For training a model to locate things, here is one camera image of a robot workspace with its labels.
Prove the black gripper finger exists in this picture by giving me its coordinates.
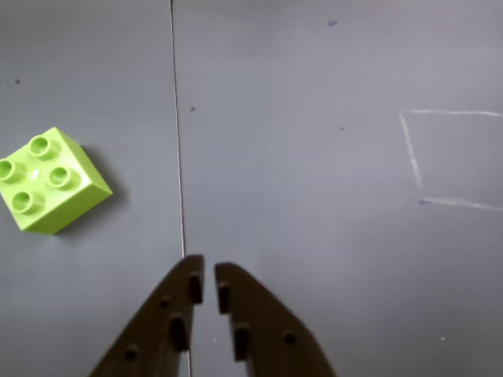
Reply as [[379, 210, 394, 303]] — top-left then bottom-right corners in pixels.
[[214, 262, 340, 377], [88, 254, 205, 377]]

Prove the green lego block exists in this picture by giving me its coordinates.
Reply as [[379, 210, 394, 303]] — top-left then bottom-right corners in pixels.
[[0, 126, 114, 236]]

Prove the plain gray mat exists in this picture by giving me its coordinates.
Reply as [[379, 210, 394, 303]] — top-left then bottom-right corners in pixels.
[[0, 0, 193, 377]]

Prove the gray mat with chalk square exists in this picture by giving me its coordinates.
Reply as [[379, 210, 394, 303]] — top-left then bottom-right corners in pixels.
[[171, 0, 503, 377]]

